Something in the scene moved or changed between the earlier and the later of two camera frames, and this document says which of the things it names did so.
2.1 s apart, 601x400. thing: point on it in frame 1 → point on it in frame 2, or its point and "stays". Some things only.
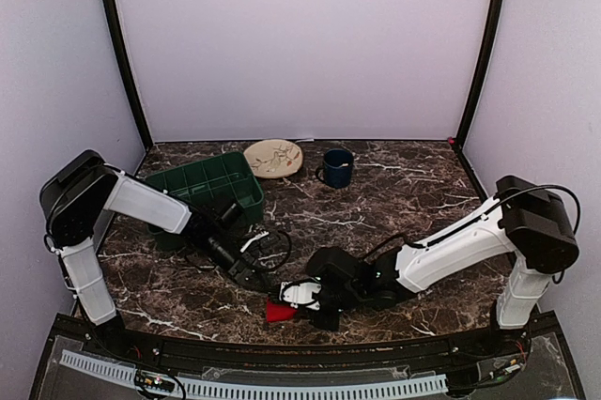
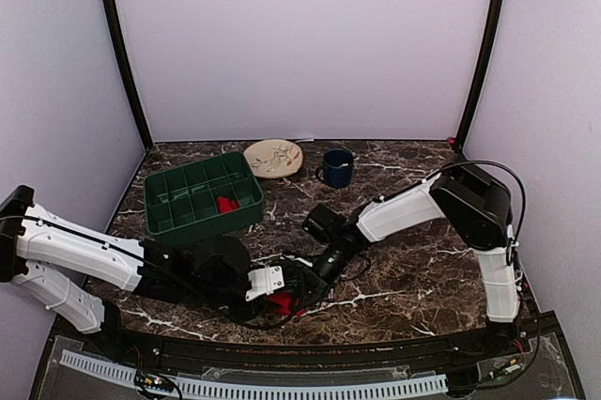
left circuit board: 156,382 stays
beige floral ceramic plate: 273,158 stays
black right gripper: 330,323 → 314,282
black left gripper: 246,265 → 253,312
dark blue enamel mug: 336,169 stays
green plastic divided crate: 225,179 stays
